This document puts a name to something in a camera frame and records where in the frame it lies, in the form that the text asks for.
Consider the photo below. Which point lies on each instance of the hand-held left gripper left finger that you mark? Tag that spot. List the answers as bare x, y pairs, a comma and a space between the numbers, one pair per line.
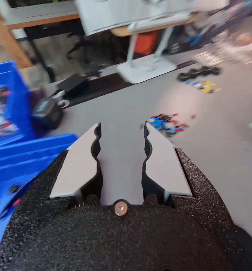
75, 169

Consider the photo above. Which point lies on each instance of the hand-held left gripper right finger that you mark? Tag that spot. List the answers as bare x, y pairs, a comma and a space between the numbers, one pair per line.
166, 167

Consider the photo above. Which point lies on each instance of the grey desk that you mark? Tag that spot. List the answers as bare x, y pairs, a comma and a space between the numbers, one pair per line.
121, 114

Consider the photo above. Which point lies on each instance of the pile of blue black pins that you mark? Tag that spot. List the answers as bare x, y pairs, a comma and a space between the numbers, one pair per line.
166, 125

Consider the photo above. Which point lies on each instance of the blue plastic bin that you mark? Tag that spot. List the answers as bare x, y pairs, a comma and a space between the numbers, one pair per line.
15, 84
22, 161

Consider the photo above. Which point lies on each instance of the red toy connector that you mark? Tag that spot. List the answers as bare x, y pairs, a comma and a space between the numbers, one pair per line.
193, 116

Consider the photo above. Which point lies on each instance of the black box device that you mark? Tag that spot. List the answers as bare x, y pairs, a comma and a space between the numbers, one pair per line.
47, 114

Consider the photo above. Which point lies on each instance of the black flat device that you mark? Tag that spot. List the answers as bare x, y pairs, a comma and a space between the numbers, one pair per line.
73, 82

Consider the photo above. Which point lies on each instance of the pile of yellow grey toy parts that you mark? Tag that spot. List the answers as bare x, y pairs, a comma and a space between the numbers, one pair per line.
204, 85

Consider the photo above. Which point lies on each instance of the black toy tire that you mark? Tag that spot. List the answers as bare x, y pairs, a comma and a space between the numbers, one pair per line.
194, 73
215, 71
183, 76
204, 71

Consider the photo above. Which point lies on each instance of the white stand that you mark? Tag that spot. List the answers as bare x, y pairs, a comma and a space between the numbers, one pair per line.
147, 69

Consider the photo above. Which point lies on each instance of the black office chair base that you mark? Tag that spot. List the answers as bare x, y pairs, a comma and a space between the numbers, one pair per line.
85, 50

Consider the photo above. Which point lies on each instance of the orange object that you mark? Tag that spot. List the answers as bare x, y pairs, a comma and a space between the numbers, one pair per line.
146, 42

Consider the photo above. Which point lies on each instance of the wooden-edged table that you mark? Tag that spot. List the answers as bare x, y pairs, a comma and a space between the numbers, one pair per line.
43, 14

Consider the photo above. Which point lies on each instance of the white board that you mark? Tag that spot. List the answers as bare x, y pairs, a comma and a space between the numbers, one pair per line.
121, 14

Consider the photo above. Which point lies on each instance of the wooden post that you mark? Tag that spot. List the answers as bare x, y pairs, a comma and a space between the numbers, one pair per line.
9, 42

